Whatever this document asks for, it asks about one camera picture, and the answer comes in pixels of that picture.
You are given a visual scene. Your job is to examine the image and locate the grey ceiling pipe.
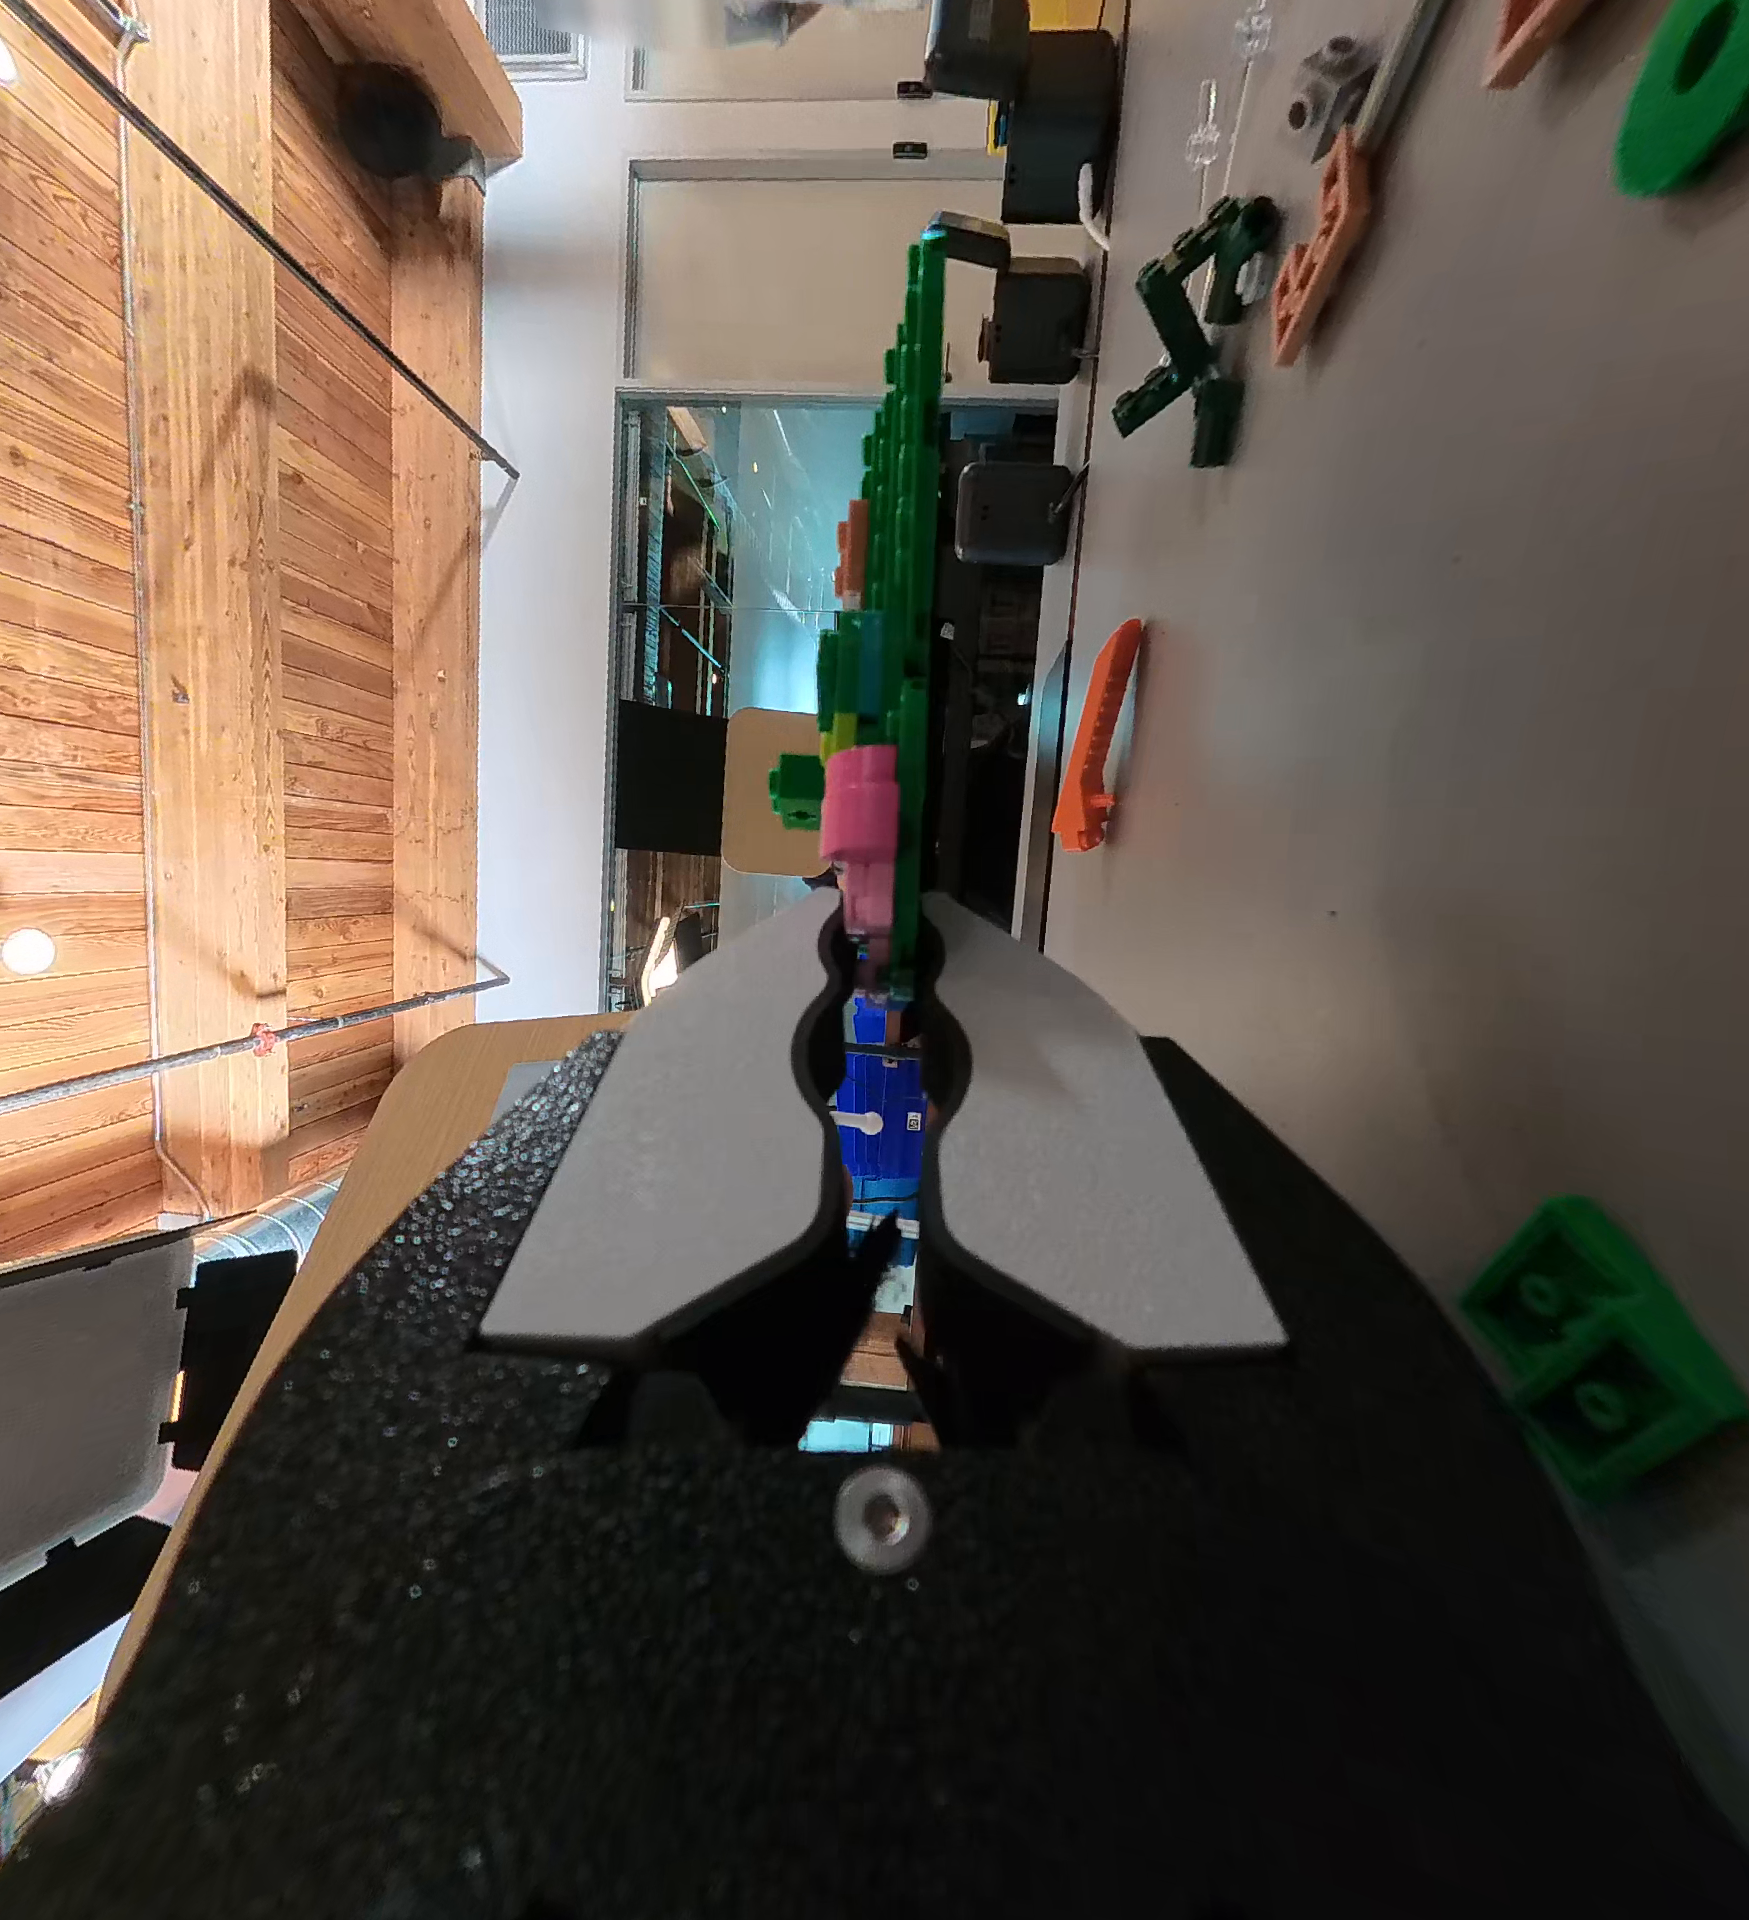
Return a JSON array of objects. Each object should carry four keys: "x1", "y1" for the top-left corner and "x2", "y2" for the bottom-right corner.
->
[{"x1": 0, "y1": 962, "x2": 515, "y2": 1143}]

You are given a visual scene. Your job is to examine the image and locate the grey panel light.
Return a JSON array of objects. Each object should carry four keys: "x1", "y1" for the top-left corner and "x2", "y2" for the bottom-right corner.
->
[{"x1": 0, "y1": 1234, "x2": 302, "y2": 1754}]

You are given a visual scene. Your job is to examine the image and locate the black battery charger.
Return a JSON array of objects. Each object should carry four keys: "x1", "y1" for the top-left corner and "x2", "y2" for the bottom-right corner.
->
[
  {"x1": 952, "y1": 457, "x2": 1075, "y2": 569},
  {"x1": 923, "y1": 213, "x2": 1098, "y2": 387},
  {"x1": 919, "y1": 0, "x2": 1123, "y2": 231}
]

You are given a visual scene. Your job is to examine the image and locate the black ceiling speaker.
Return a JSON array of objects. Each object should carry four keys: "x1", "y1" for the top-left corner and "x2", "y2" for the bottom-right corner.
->
[{"x1": 338, "y1": 59, "x2": 488, "y2": 184}]

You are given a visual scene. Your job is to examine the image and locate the dark green lego assembly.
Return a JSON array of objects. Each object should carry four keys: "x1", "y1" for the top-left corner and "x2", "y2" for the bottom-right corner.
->
[{"x1": 1110, "y1": 190, "x2": 1284, "y2": 441}]

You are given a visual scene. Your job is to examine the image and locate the black ceiling rod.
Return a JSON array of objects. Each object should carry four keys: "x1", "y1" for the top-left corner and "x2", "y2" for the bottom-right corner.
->
[{"x1": 0, "y1": 0, "x2": 526, "y2": 485}]

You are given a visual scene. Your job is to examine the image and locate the stack of blue bins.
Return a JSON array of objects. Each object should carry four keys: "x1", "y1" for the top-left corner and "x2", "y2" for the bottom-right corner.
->
[{"x1": 838, "y1": 1037, "x2": 940, "y2": 1204}]

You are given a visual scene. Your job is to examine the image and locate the black desk mat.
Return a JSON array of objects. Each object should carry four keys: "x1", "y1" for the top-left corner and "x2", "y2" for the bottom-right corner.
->
[{"x1": 1007, "y1": 640, "x2": 1074, "y2": 951}]

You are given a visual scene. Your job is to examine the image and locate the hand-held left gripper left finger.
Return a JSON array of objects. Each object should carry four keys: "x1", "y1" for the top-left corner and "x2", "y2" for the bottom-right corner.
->
[{"x1": 479, "y1": 895, "x2": 853, "y2": 1445}]

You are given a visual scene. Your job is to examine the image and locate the orange brick separator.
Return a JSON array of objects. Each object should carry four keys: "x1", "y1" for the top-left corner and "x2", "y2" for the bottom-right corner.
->
[{"x1": 1048, "y1": 617, "x2": 1150, "y2": 855}]

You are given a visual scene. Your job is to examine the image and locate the grey lego axle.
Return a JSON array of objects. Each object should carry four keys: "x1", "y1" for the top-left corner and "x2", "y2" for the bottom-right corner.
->
[{"x1": 1314, "y1": 0, "x2": 1458, "y2": 160}]

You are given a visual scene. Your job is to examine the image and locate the wall air vent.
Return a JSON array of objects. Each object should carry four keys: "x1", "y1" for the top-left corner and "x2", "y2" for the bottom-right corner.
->
[{"x1": 479, "y1": 0, "x2": 591, "y2": 73}]

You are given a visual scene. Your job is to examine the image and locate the black panel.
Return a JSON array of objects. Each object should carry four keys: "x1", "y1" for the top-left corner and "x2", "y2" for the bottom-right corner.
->
[{"x1": 610, "y1": 694, "x2": 736, "y2": 858}]

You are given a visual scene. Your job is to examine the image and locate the white door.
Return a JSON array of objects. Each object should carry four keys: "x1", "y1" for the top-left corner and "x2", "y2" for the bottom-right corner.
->
[
  {"x1": 622, "y1": 0, "x2": 940, "y2": 101},
  {"x1": 622, "y1": 156, "x2": 1007, "y2": 387}
]

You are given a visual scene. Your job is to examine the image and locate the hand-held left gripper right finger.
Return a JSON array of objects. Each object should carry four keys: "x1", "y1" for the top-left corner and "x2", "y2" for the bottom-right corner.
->
[{"x1": 911, "y1": 895, "x2": 1290, "y2": 1445}]

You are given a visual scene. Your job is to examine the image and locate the silver air duct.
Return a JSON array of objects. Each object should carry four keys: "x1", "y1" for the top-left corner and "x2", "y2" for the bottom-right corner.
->
[{"x1": 198, "y1": 1174, "x2": 356, "y2": 1265}]

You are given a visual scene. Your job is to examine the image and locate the round green lego build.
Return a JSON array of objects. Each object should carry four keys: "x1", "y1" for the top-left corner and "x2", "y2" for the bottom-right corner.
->
[{"x1": 767, "y1": 235, "x2": 970, "y2": 1001}]

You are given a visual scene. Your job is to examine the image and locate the grey lego connector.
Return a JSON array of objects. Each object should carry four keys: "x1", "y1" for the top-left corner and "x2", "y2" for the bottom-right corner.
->
[{"x1": 1284, "y1": 34, "x2": 1379, "y2": 132}]

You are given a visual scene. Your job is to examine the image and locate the green round lego tile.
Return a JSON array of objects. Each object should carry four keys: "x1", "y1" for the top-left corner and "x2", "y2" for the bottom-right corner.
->
[{"x1": 1609, "y1": 0, "x2": 1749, "y2": 199}]

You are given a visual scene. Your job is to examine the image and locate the small tan lego plate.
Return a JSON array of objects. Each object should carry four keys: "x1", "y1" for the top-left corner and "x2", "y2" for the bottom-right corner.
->
[{"x1": 1269, "y1": 125, "x2": 1378, "y2": 374}]

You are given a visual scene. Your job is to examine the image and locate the large tan lego plate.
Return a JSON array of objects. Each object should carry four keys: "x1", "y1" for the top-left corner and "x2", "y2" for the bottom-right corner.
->
[{"x1": 1479, "y1": 0, "x2": 1601, "y2": 95}]

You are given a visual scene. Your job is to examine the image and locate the green curved lego brick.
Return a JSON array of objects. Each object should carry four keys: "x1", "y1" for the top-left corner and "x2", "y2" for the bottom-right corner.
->
[{"x1": 1458, "y1": 1192, "x2": 1749, "y2": 1508}]

